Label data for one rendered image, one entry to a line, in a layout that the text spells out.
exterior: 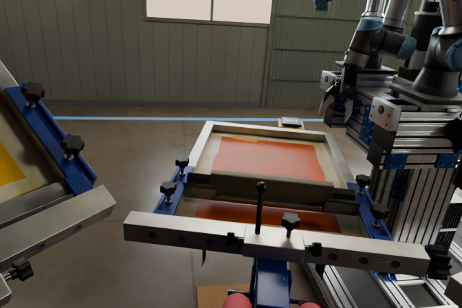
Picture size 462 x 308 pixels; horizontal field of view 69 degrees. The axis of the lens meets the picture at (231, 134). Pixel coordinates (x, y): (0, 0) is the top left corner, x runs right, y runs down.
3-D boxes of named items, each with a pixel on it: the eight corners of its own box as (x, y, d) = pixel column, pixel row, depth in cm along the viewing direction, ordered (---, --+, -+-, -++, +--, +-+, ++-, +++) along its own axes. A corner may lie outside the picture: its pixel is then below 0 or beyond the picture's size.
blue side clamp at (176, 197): (179, 180, 116) (179, 161, 113) (194, 181, 115) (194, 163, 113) (152, 236, 88) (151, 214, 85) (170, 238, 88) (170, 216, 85)
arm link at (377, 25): (389, 23, 105) (362, 16, 106) (374, 58, 110) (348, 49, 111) (384, 22, 112) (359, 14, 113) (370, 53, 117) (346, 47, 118)
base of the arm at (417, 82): (436, 86, 133) (444, 61, 130) (467, 97, 119) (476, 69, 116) (403, 85, 131) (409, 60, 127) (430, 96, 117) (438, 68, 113)
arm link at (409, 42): (412, 36, 115) (380, 27, 116) (421, 39, 105) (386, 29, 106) (401, 58, 118) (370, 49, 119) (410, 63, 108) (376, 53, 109)
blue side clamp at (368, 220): (343, 197, 112) (347, 179, 109) (358, 199, 112) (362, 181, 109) (368, 262, 84) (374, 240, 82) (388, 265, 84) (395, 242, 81)
